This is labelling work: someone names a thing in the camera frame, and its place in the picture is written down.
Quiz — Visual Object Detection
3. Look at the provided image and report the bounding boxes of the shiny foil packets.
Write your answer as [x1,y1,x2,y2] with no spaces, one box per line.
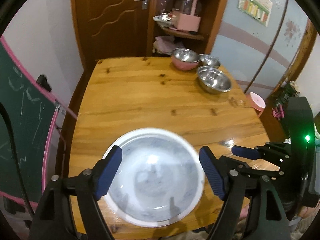
[153,12,179,27]

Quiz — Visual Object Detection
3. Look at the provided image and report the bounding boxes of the brown wooden shelf cabinet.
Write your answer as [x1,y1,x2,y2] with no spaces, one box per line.
[147,0,232,58]

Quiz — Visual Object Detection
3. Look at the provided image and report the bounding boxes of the white floral plate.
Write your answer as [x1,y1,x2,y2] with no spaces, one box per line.
[102,127,206,228]

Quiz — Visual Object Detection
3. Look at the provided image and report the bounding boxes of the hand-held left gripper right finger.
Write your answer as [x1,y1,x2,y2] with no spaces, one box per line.
[199,146,290,240]

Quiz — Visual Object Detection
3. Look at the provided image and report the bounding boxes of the brown wooden door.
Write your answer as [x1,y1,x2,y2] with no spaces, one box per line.
[71,0,160,60]

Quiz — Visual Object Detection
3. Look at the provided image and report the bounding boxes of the pink basket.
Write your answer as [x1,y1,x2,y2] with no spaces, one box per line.
[175,0,202,32]

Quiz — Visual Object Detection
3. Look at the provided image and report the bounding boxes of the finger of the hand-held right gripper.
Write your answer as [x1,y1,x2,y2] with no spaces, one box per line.
[231,142,292,167]
[222,156,285,180]

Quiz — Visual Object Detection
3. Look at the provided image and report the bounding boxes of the pink plastic stool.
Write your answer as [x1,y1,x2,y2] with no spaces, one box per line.
[246,92,266,112]

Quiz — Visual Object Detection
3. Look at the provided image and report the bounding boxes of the pink plastic toy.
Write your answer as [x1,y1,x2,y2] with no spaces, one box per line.
[271,105,285,119]

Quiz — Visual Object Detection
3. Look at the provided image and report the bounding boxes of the pink bowl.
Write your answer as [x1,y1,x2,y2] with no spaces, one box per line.
[172,56,200,71]

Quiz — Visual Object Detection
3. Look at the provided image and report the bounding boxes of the black cable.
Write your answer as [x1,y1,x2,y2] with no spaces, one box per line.
[0,102,34,215]

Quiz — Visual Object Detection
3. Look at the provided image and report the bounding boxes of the green chalkboard with pink frame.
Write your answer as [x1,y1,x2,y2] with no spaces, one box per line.
[0,36,78,205]

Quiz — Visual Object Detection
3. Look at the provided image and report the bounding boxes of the wall poster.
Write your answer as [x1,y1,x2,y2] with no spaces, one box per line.
[237,0,273,27]

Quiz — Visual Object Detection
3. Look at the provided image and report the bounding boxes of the small steel bowl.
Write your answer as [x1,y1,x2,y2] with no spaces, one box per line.
[199,54,222,68]

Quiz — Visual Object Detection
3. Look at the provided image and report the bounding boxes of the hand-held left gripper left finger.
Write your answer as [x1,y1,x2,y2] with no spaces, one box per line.
[27,145,123,240]

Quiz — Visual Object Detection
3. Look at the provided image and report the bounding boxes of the pink folded clothes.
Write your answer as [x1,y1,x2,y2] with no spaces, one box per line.
[153,35,175,54]

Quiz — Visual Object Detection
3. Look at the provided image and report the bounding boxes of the black easel knob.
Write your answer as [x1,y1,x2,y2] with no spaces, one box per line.
[37,74,52,92]

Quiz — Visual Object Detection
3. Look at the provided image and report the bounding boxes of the pale blue wardrobe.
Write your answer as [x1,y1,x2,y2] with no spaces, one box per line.
[211,0,315,100]

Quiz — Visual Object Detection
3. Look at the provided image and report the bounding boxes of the large steel bowl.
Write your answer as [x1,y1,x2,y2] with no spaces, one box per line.
[197,66,232,94]

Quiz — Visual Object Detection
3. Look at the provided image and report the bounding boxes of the silver door handle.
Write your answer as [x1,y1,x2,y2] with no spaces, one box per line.
[134,0,150,10]

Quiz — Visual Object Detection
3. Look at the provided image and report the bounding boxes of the green bag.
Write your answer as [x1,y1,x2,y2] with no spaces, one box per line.
[275,81,300,108]

